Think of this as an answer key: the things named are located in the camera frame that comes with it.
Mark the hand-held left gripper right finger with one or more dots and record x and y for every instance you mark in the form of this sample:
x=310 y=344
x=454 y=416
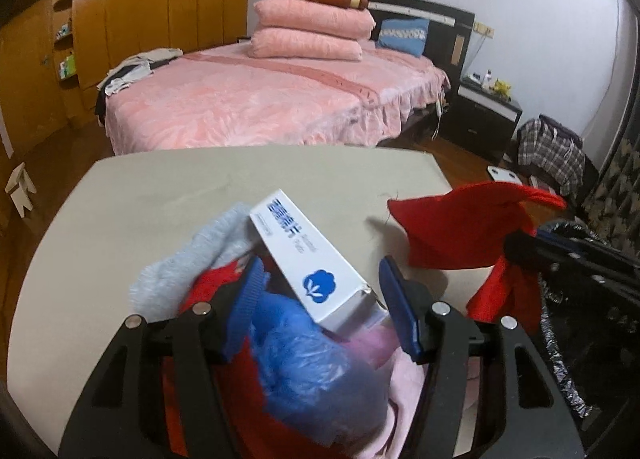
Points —
x=400 y=309

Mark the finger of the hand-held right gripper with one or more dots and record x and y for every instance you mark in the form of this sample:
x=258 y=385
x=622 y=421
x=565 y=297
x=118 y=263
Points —
x=575 y=266
x=590 y=249

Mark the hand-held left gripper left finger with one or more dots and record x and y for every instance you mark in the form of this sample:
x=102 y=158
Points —
x=245 y=309

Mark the blue plastic bag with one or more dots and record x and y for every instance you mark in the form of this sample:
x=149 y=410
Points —
x=300 y=364

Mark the white box with blue logo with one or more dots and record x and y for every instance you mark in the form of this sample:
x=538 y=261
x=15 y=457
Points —
x=310 y=259

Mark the bin with black bag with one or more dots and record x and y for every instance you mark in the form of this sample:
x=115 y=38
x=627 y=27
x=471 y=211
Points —
x=560 y=354

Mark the red felt cloth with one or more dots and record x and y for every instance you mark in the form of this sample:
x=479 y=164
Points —
x=450 y=224

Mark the red knitted cloth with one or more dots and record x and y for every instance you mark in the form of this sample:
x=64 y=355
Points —
x=207 y=284

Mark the pink fleece cloth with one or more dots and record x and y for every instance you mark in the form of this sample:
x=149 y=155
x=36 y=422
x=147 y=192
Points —
x=365 y=349

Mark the dark patterned curtain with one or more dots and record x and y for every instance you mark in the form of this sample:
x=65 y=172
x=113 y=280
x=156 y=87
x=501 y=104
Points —
x=617 y=189

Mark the grey knitted cloth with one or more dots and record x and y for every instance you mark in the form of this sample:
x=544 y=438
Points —
x=175 y=274

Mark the plaid shirt on chair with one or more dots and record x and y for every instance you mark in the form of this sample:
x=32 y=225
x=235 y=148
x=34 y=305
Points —
x=550 y=154

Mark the white bathroom scale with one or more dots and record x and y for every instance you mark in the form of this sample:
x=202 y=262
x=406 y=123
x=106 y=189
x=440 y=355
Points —
x=502 y=174

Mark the black nightstand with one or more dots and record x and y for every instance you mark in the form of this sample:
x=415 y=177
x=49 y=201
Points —
x=480 y=121

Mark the yellow plush toy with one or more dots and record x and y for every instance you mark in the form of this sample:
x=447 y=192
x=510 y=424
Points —
x=501 y=89

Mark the bed with pink cover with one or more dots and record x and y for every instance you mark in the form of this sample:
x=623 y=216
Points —
x=250 y=99

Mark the white wooden stool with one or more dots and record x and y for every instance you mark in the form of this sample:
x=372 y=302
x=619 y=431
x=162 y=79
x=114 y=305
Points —
x=20 y=186

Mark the pile of clothes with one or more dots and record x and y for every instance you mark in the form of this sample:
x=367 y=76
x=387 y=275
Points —
x=130 y=71

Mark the black headboard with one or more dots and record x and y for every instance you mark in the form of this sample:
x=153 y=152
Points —
x=440 y=29

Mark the blue cushion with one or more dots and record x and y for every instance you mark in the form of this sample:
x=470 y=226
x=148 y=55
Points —
x=402 y=36

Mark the green packets on shelf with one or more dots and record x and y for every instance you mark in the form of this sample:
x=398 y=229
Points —
x=67 y=66

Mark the wall socket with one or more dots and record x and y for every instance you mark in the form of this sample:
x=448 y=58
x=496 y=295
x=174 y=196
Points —
x=483 y=29

